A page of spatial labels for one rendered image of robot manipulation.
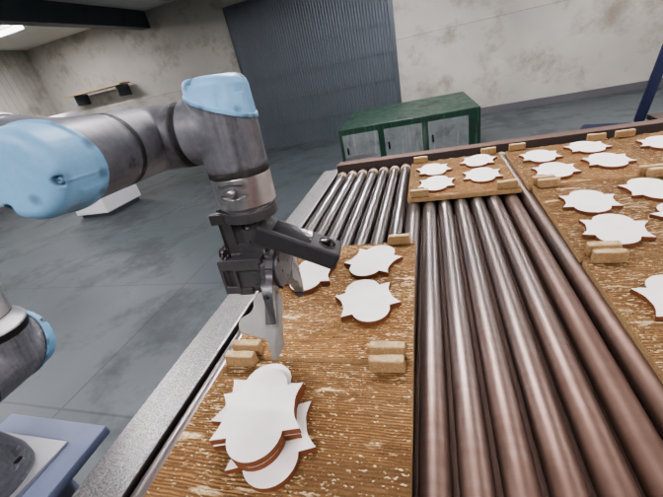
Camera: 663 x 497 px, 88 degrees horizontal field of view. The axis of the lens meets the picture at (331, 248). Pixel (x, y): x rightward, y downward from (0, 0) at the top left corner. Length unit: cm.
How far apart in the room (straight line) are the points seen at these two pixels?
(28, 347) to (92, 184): 54
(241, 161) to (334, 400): 38
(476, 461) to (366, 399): 16
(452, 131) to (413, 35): 318
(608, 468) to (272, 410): 41
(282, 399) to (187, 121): 38
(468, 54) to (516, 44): 76
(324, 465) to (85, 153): 44
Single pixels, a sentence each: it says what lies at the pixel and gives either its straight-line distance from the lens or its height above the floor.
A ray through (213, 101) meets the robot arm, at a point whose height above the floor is 138.
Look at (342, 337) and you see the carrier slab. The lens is 67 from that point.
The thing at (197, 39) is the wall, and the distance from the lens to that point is 851.
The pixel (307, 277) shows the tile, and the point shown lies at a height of 95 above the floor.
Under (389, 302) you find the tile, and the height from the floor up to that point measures 95.
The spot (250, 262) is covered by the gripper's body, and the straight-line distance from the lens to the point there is 46.
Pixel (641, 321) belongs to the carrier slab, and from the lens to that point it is 74.
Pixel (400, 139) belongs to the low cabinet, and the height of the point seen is 43.
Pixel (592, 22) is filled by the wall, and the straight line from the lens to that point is 767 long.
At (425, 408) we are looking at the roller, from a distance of 58.
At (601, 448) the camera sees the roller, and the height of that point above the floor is 92.
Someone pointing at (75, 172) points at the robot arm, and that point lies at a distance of 34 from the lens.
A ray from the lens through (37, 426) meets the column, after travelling 98.
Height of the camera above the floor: 139
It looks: 28 degrees down
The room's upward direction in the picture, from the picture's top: 13 degrees counter-clockwise
